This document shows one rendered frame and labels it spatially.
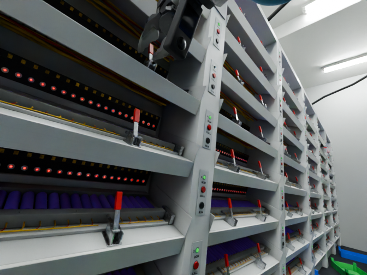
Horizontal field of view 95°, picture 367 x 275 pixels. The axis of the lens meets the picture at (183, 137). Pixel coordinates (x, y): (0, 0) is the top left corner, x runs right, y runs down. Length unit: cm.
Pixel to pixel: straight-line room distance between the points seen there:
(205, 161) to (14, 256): 41
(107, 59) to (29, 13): 12
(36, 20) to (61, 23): 3
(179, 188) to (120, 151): 22
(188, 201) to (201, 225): 8
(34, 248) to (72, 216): 7
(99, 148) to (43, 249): 17
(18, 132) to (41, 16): 19
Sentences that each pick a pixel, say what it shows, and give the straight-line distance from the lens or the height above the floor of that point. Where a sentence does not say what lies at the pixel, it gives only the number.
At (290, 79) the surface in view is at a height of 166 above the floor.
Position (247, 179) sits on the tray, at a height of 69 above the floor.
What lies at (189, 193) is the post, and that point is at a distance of 47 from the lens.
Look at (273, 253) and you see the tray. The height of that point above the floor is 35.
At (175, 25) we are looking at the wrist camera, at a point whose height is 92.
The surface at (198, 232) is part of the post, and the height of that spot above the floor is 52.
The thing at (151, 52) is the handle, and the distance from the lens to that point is 49.
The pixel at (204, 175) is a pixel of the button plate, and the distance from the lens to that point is 50.
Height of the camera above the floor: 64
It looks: 15 degrees up
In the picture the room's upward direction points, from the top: 8 degrees clockwise
